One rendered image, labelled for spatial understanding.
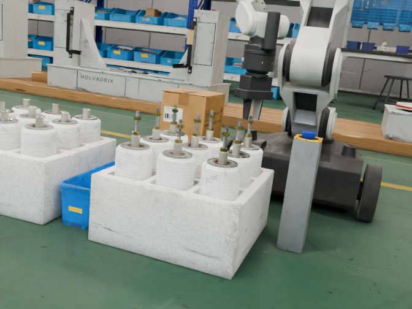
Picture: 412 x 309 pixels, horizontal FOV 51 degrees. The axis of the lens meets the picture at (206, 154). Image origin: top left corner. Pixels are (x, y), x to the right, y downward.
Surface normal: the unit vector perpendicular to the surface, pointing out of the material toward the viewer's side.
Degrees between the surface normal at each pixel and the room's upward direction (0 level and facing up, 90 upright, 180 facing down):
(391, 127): 90
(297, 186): 90
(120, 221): 90
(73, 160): 90
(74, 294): 0
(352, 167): 46
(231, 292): 0
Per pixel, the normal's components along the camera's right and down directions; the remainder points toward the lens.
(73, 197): -0.31, 0.22
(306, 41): -0.13, -0.63
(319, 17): -0.21, -0.43
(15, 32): 0.94, 0.18
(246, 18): -0.93, -0.02
